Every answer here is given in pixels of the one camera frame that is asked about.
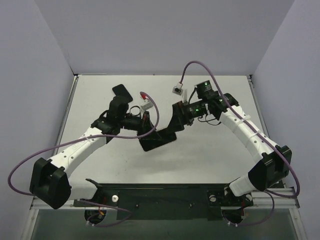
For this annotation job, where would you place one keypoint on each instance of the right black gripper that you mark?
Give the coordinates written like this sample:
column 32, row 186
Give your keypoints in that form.
column 178, row 115

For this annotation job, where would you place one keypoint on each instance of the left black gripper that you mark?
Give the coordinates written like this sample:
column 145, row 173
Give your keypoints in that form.
column 145, row 124

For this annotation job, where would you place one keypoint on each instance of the black phone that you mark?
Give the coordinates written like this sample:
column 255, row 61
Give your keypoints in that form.
column 121, row 90
column 164, row 142

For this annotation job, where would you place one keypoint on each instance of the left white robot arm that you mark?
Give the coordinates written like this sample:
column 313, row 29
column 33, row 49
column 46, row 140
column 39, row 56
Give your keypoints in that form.
column 50, row 177

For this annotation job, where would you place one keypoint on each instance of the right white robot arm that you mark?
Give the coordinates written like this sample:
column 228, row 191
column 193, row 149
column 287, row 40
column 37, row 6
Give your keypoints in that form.
column 271, row 160

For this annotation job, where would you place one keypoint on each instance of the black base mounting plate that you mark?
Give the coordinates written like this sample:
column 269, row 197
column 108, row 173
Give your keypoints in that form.
column 181, row 201

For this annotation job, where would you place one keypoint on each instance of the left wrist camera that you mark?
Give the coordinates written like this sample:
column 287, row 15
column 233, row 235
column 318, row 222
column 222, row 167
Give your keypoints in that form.
column 147, row 103

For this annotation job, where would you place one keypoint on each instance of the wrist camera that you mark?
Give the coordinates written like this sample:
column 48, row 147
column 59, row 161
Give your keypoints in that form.
column 180, row 91
column 147, row 103

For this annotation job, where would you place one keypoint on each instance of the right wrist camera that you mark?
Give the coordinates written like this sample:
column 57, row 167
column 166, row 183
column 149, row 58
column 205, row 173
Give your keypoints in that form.
column 180, row 91

